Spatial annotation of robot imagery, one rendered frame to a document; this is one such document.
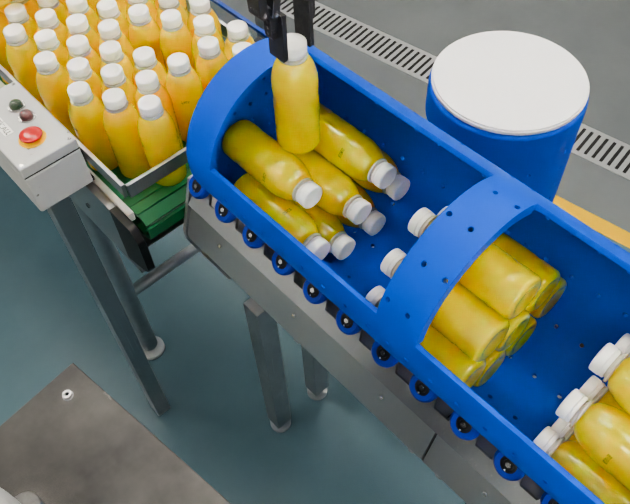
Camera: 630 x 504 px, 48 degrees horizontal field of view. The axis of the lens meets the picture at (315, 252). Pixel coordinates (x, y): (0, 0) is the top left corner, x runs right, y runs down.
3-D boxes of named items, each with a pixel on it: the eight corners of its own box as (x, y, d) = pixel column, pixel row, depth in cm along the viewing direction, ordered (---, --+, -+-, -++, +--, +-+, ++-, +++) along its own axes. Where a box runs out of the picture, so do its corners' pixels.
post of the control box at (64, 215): (159, 416, 200) (34, 177, 120) (151, 407, 202) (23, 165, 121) (170, 407, 201) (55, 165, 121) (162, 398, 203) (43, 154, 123)
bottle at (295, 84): (314, 159, 104) (310, 70, 91) (271, 152, 105) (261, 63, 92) (325, 128, 108) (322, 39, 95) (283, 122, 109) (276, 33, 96)
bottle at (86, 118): (110, 143, 138) (85, 77, 125) (130, 160, 135) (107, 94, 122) (82, 161, 136) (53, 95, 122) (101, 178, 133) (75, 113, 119)
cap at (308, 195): (317, 177, 103) (325, 183, 102) (311, 198, 105) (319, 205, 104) (297, 184, 100) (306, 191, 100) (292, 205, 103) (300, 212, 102)
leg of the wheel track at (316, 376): (316, 404, 200) (306, 281, 150) (303, 391, 203) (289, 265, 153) (331, 391, 203) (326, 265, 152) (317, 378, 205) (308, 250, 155)
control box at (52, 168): (42, 213, 115) (18, 169, 107) (-14, 150, 124) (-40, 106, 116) (94, 181, 119) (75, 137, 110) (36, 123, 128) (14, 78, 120)
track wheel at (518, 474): (531, 465, 88) (537, 460, 90) (502, 440, 91) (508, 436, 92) (512, 490, 90) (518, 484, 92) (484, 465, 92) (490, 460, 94)
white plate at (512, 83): (524, 13, 136) (523, 19, 137) (402, 59, 129) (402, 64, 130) (624, 96, 121) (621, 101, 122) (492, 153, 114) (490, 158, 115)
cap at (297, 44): (303, 63, 92) (302, 52, 91) (274, 59, 93) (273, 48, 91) (310, 45, 94) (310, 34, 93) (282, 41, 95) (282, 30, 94)
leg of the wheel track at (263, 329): (279, 436, 195) (256, 320, 145) (266, 422, 198) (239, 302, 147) (295, 423, 197) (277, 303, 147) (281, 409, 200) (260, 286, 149)
